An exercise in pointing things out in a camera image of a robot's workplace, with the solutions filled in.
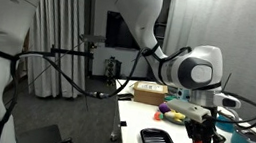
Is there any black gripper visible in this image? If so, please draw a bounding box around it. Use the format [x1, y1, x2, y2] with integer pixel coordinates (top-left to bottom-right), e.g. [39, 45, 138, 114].
[181, 115, 230, 143]

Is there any teal toy kettle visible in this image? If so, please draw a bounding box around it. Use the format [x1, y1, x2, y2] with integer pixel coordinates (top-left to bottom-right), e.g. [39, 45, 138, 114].
[215, 106, 242, 134]

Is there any yellow banana plush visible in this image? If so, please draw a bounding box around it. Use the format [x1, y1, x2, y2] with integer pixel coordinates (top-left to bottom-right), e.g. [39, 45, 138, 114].
[171, 110, 187, 122]

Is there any white plush vegetable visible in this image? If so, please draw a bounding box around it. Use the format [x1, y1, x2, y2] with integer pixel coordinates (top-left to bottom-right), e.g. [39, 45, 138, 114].
[163, 110, 177, 120]

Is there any small red-orange plush fruit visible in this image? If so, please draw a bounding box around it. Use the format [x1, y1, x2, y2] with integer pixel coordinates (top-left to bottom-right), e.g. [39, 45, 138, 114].
[154, 111, 166, 122]

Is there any purple plush fruit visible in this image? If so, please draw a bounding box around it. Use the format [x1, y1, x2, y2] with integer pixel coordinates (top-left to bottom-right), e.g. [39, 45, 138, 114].
[158, 101, 172, 115]

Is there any green toy utensil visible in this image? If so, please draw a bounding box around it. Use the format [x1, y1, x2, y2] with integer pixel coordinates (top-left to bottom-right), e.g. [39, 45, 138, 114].
[163, 94, 179, 104]

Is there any brown cardboard box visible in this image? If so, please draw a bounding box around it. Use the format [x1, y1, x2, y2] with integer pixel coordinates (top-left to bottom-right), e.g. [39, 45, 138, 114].
[131, 79, 169, 107]

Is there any table leg with caster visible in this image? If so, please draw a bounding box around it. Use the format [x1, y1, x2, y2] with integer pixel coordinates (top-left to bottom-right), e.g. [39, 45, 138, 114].
[109, 94, 127, 143]

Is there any dark shelf rack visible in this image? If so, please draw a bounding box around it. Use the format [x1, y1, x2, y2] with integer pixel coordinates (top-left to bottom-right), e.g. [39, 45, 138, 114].
[152, 19, 168, 40]

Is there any black boom stand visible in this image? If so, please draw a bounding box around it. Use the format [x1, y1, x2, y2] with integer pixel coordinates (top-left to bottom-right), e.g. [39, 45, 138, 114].
[18, 41, 95, 69]

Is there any black floor case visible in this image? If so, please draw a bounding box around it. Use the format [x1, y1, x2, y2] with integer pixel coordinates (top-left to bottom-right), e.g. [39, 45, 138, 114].
[15, 119, 76, 143]

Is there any black table edge bracket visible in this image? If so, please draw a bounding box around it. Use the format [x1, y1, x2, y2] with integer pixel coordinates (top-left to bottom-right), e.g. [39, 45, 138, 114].
[119, 119, 128, 128]
[116, 91, 135, 102]

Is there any grey camera on boom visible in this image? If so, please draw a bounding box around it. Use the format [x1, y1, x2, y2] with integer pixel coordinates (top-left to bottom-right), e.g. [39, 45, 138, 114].
[80, 33, 108, 45]

